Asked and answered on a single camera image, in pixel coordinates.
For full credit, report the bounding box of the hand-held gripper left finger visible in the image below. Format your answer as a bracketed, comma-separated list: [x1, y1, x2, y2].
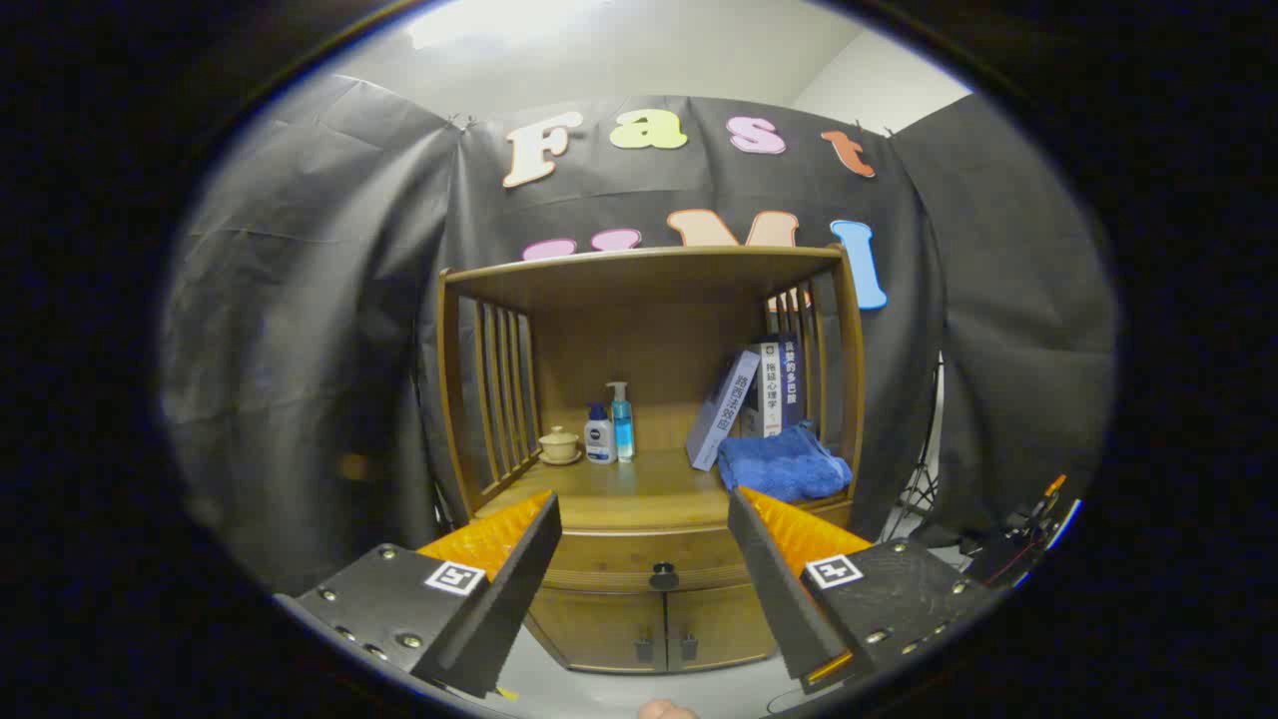
[275, 489, 563, 700]

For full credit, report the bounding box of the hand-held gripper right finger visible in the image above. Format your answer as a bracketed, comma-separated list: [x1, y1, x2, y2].
[727, 486, 999, 695]

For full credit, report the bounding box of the wooden drawer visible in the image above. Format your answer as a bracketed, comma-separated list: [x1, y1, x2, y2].
[534, 499, 855, 595]

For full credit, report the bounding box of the wooden cabinet door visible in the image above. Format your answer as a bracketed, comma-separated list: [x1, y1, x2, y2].
[524, 589, 668, 672]
[667, 584, 780, 668]

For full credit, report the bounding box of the wooden countertop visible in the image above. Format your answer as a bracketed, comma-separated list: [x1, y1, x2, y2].
[477, 449, 852, 530]

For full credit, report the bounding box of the wooden cabinet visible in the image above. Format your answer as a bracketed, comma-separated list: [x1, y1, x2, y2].
[436, 245, 868, 675]

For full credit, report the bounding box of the blue folded towel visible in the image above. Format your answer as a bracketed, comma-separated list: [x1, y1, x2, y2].
[717, 422, 854, 503]

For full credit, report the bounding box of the white lotion bottle blue cap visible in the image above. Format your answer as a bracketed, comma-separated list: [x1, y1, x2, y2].
[584, 402, 617, 465]

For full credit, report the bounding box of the black tripod stand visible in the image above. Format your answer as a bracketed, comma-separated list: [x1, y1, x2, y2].
[884, 355, 945, 540]

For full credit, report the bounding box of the lavender book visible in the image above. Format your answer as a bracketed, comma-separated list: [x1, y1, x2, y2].
[686, 350, 762, 472]

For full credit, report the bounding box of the white spine book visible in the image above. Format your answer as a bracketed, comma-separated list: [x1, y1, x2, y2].
[749, 343, 785, 438]

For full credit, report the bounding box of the blue pump bottle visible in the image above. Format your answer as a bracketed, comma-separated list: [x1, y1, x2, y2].
[606, 381, 637, 462]

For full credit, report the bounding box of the dark blue spine book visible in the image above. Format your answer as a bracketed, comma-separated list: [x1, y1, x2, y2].
[779, 335, 805, 430]

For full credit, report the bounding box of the black backdrop cloth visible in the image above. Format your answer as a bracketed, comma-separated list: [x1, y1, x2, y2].
[160, 75, 1119, 600]

